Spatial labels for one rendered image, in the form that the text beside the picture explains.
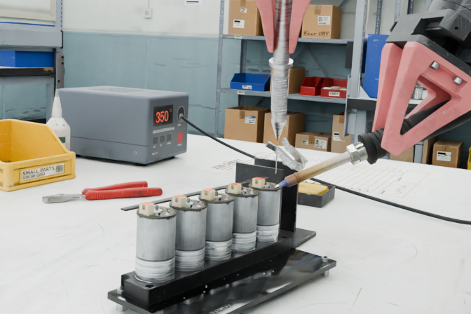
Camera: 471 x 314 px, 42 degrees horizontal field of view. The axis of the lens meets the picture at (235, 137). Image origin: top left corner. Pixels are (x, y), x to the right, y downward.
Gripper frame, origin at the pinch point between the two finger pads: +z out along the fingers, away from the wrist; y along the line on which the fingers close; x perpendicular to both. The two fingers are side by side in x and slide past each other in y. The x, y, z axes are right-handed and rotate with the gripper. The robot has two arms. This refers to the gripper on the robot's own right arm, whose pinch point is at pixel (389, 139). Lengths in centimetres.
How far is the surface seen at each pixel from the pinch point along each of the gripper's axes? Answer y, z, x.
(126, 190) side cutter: -19.9, 18.1, -13.9
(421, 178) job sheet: -34.5, -0.1, 20.6
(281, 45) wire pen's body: 4.6, -1.2, -11.5
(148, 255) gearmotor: 8.4, 14.1, -12.2
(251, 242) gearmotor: 2.3, 11.6, -5.5
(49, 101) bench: -317, 67, -62
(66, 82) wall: -607, 91, -93
